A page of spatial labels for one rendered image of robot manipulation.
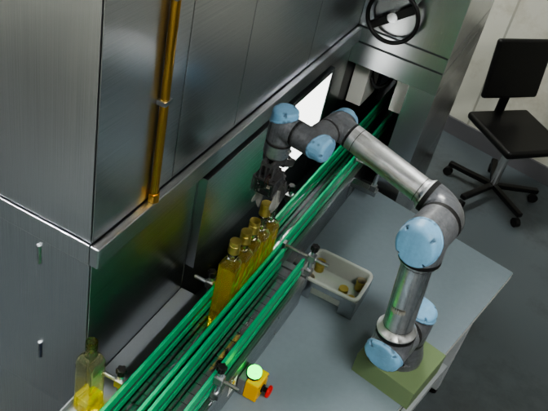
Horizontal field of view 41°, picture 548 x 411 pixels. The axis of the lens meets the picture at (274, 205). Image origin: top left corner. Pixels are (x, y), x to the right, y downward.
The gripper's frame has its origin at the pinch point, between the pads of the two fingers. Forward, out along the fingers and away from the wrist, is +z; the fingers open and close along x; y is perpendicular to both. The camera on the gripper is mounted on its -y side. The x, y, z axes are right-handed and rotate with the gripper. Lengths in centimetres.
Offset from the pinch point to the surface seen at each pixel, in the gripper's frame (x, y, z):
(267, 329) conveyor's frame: 15.1, 16.1, 30.9
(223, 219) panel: -12.0, 2.5, 10.9
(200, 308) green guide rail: -3.3, 26.8, 24.6
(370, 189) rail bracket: 14, -76, 32
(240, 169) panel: -12.0, -3.0, -5.8
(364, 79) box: -10, -109, 6
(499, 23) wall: 16, -302, 34
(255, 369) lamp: 19.1, 30.1, 33.0
